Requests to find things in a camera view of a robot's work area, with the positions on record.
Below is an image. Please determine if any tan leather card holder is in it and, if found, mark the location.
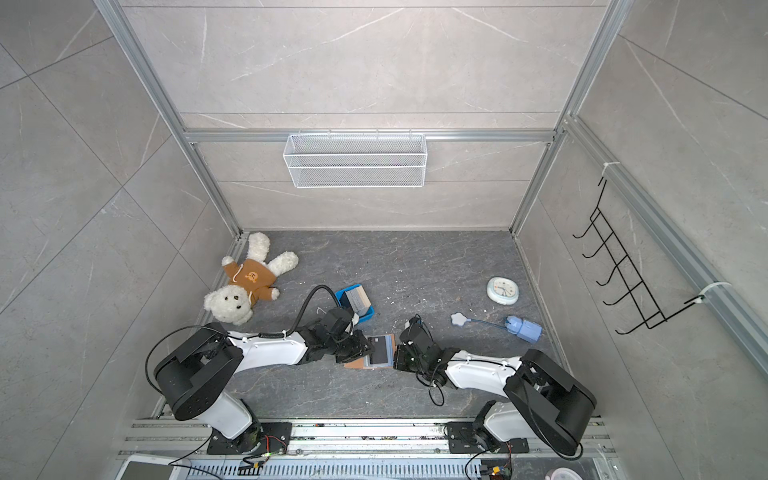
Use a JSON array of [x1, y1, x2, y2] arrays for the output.
[[345, 334, 396, 370]]

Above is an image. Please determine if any dark credit card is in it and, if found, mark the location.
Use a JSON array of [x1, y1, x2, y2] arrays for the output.
[[367, 335, 392, 368]]

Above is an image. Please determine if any blue card box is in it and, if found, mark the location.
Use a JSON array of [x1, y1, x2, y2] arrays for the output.
[[335, 284, 375, 323]]

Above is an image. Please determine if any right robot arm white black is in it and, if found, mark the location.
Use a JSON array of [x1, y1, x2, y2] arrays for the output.
[[394, 316, 597, 460]]

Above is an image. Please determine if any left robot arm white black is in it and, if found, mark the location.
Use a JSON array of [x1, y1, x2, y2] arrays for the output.
[[144, 285, 373, 442]]

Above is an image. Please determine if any stack of credit cards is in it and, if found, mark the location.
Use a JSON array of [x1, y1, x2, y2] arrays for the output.
[[345, 285, 372, 317]]

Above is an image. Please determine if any blue dish brush toy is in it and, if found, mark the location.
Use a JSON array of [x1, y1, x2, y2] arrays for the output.
[[450, 313, 543, 344]]

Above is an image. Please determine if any white round clock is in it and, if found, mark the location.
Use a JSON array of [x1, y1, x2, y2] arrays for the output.
[[486, 276, 520, 306]]

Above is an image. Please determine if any white teddy bear brown shirt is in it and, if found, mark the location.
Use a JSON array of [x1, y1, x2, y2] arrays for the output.
[[203, 232, 299, 326]]

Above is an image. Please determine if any pink white round object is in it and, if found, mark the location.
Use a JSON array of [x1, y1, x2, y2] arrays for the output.
[[544, 467, 583, 480]]

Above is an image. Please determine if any white tablet device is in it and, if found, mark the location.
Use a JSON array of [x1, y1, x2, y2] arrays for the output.
[[115, 454, 184, 480]]

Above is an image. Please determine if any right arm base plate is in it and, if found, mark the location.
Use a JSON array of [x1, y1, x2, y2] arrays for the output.
[[443, 421, 532, 454]]

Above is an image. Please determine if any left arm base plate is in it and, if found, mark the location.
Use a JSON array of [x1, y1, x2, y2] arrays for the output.
[[206, 422, 293, 455]]

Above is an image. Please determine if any white wire mesh basket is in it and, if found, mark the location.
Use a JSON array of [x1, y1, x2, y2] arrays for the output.
[[283, 133, 428, 189]]

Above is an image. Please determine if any black wire hook rack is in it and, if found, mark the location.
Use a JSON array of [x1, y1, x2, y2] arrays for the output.
[[572, 177, 706, 336]]

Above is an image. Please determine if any aluminium rail front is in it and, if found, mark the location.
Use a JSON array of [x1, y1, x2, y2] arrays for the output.
[[117, 417, 625, 479]]

